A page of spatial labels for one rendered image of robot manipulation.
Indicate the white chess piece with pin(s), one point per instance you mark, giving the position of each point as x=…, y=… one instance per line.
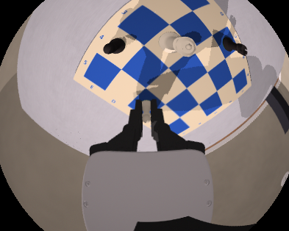
x=170, y=42

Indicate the white chess pawn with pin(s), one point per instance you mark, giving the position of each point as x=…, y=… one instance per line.
x=146, y=106

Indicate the blue and cream checkered chessboard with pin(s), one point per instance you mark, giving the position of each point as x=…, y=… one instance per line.
x=190, y=90

